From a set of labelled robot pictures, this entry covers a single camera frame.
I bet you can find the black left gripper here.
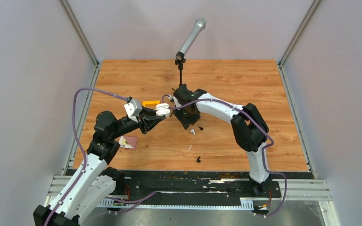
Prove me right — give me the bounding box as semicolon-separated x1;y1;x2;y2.
111;104;165;139

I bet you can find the white earbud charging case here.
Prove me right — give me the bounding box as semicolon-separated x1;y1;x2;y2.
155;103;171;117

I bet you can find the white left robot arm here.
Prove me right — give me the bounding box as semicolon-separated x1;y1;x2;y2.
33;103;171;226

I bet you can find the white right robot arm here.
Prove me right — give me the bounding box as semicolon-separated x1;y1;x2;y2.
172;84;272;197

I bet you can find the yellow triangular plastic piece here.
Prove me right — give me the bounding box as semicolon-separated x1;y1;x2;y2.
142;100;161;107

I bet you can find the small pink card packet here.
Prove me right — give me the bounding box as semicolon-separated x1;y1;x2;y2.
118;136;139;149

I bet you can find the black tripod mic stand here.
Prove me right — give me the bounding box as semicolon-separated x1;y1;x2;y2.
173;55;187;104

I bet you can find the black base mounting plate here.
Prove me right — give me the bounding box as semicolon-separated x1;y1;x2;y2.
110;170;281;206

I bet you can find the silver microphone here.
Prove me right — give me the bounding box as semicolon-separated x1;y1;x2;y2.
175;17;207;61

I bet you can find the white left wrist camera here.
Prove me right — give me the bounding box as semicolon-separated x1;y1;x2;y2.
124;99;143;122

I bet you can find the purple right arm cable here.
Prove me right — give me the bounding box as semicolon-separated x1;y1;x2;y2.
161;94;288;218

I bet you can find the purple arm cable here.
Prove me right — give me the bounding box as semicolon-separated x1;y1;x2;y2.
161;94;288;218
42;88;156;226

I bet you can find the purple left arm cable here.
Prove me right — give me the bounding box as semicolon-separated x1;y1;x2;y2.
42;88;156;226

